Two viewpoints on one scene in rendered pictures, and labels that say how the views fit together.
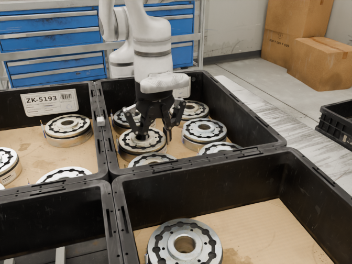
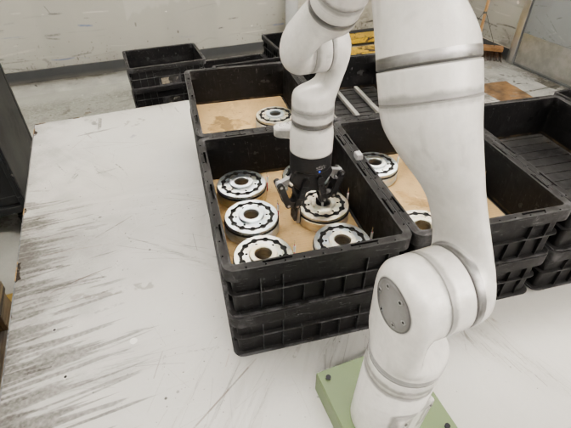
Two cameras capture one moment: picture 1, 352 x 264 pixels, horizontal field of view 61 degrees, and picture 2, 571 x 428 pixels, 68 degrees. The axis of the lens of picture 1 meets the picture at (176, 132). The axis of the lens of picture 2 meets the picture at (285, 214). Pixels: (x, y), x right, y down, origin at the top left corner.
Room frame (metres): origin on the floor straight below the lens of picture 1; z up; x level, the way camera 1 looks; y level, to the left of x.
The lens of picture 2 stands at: (1.21, 0.02, 1.37)
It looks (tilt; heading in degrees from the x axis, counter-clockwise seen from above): 39 degrees down; 182
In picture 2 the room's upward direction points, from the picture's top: straight up
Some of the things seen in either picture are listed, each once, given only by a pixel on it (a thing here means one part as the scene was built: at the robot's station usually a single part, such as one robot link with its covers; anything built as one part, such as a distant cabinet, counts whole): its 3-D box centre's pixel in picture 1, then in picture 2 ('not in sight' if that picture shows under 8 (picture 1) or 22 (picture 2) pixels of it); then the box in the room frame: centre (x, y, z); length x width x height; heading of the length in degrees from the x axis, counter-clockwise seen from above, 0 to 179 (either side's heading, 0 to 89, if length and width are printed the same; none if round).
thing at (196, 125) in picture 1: (204, 128); (251, 215); (0.59, -0.06, 0.86); 0.05 x 0.05 x 0.01
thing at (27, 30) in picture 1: (55, 48); not in sight; (2.23, 0.90, 0.60); 0.72 x 0.03 x 0.56; 114
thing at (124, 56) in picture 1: (122, 37); (419, 315); (0.91, 0.16, 0.99); 0.09 x 0.09 x 0.17; 24
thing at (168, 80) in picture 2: not in sight; (170, 94); (-1.07, -0.71, 0.37); 0.40 x 0.30 x 0.45; 114
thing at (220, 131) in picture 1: (204, 129); (251, 216); (0.59, -0.06, 0.86); 0.10 x 0.10 x 0.01
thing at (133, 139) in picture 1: (142, 137); (323, 202); (0.55, 0.07, 0.86); 0.05 x 0.05 x 0.01
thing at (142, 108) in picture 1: (154, 96); (310, 167); (0.56, 0.04, 0.95); 0.08 x 0.08 x 0.09
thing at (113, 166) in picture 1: (173, 110); (289, 185); (0.57, 0.01, 0.92); 0.40 x 0.30 x 0.02; 16
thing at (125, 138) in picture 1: (142, 139); (323, 205); (0.55, 0.07, 0.86); 0.10 x 0.10 x 0.01
